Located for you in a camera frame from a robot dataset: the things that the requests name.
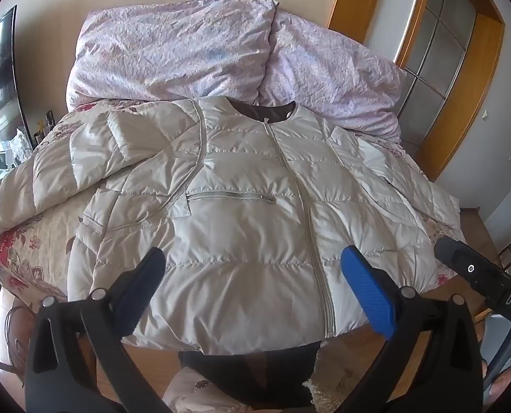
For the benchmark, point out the floral bedspread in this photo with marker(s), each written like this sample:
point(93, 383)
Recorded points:
point(31, 241)

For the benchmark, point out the person's dark trousers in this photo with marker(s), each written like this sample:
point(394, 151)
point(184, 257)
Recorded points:
point(238, 365)

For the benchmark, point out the frosted glass sliding door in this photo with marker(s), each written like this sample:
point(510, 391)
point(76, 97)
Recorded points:
point(444, 51)

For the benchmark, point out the pink floral cloth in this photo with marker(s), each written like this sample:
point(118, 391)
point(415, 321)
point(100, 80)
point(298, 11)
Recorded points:
point(195, 389)

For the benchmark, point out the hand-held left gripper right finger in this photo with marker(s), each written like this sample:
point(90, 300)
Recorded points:
point(367, 284)

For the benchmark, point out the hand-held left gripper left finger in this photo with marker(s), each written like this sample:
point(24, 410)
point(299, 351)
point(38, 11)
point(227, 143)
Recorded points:
point(145, 275)

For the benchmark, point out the pink crinkled pillow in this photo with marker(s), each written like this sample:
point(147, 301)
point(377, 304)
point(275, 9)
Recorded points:
point(173, 51)
point(324, 73)

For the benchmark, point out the white puffer jacket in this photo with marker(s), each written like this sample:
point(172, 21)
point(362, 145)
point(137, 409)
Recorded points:
point(238, 232)

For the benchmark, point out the desk clutter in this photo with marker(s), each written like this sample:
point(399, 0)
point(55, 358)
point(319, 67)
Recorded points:
point(36, 137)

